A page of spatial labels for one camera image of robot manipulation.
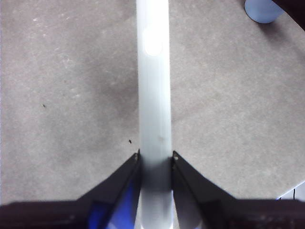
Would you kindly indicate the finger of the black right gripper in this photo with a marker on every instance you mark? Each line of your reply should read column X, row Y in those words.
column 293, row 12

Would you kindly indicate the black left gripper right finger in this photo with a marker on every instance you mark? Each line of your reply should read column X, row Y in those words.
column 226, row 212

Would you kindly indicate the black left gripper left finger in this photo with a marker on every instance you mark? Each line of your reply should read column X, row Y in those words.
column 71, row 212

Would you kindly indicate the blue ribbed plastic cup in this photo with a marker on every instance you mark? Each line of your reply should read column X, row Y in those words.
column 262, row 10

